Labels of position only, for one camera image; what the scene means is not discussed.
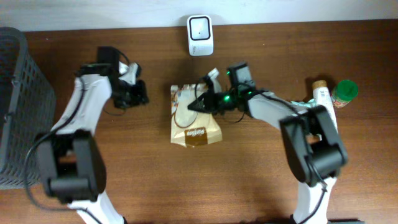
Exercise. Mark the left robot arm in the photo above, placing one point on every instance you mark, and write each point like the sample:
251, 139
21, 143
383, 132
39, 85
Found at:
69, 160

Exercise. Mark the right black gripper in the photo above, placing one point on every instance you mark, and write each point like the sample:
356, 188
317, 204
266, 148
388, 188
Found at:
213, 102

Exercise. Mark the white tube gold cap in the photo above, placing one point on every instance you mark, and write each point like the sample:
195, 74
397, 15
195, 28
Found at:
322, 97

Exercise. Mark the green lid jar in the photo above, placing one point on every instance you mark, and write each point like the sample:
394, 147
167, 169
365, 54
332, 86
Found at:
343, 93

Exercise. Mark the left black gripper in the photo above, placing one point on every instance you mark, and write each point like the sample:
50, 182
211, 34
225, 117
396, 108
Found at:
140, 96

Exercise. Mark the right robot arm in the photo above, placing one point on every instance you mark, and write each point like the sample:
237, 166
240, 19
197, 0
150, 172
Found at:
314, 150

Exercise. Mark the white barcode scanner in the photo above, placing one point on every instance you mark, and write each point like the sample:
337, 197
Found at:
200, 35

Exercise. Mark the grey plastic mesh basket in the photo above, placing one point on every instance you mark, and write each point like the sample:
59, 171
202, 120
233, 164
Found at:
27, 108

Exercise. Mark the teal wipes packet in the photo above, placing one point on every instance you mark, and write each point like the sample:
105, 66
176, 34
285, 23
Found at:
308, 104

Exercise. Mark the glutinous rice bag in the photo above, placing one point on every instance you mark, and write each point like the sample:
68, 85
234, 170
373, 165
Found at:
191, 128

